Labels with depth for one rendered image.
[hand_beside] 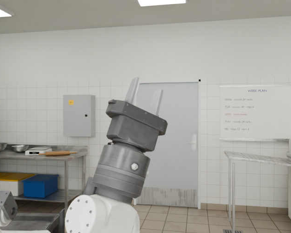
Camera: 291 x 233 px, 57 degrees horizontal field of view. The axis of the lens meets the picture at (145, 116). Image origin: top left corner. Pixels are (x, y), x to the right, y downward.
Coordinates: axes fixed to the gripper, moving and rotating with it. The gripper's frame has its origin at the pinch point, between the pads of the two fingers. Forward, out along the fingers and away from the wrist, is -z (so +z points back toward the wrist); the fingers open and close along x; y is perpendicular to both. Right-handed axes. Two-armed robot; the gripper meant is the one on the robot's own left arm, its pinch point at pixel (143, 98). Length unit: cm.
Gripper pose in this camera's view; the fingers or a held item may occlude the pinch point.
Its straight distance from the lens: 52.1
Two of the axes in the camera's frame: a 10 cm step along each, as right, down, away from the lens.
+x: -8.3, -3.8, -4.2
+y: -4.9, 1.2, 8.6
